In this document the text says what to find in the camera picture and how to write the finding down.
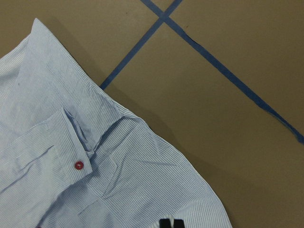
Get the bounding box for light blue striped shirt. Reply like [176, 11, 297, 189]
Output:
[0, 19, 231, 228]

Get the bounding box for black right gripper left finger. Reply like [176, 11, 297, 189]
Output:
[159, 218, 172, 228]

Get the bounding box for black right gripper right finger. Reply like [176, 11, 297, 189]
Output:
[173, 219, 185, 228]

